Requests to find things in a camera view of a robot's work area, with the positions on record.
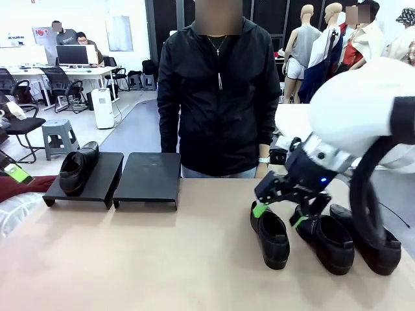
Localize silver cross necklace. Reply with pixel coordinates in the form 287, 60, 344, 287
207, 34, 228, 56

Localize background person grey shirt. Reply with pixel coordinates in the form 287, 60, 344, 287
51, 21, 78, 46

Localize wall notice papers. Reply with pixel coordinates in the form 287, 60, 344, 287
6, 33, 26, 48

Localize person's right forearm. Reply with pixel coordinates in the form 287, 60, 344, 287
158, 106, 181, 154

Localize thin black cable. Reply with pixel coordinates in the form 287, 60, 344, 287
379, 202, 408, 228

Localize large grey plastic stool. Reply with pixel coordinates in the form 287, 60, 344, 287
41, 119, 80, 161

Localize mannequin red top cream jacket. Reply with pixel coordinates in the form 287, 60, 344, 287
340, 0, 386, 74

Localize dark red cloth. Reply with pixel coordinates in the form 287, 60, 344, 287
0, 174, 58, 204

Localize white air purifier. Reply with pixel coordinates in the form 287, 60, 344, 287
90, 87, 115, 130

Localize thick black arm hose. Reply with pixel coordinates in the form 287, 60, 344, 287
349, 135, 415, 250

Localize white work table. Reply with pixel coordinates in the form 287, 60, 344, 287
274, 102, 314, 143

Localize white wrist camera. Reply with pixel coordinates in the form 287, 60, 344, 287
274, 136, 294, 152

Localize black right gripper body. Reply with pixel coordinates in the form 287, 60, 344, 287
281, 136, 338, 199

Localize white crumpled plastic sheet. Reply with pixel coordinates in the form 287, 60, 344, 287
0, 192, 45, 242

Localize black tripod pole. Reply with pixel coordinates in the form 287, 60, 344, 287
326, 28, 340, 82

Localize black textured loafer shoe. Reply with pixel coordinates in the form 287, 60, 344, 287
250, 200, 291, 270

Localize mannequin hat yellow shorts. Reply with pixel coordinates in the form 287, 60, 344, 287
387, 8, 415, 65

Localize long white office desk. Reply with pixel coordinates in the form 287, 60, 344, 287
0, 66, 121, 108

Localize black backpack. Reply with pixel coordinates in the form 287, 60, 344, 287
141, 59, 160, 77

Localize mannequin grey tank top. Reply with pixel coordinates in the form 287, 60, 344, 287
281, 3, 322, 104

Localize black computer monitor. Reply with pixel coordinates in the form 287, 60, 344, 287
56, 45, 90, 65

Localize mannequin white navy coat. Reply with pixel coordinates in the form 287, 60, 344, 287
298, 2, 345, 104

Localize person in black jacket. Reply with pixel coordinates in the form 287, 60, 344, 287
157, 0, 282, 179

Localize black shoe stand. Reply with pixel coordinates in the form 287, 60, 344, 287
42, 151, 125, 211
113, 152, 182, 211

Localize black shoe grey insole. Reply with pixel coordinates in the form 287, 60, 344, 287
59, 141, 101, 197

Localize black glossy dress shoe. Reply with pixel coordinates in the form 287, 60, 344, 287
329, 203, 402, 276
294, 207, 355, 275

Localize framed wall panel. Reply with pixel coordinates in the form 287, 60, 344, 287
105, 15, 134, 52

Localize wall poster red circle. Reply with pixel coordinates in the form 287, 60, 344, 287
32, 27, 61, 45

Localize person's left hand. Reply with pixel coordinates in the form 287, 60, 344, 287
255, 161, 270, 179

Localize background person brown shirt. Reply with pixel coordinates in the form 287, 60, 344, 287
76, 31, 104, 67

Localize person's left forearm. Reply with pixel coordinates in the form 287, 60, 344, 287
257, 103, 282, 158

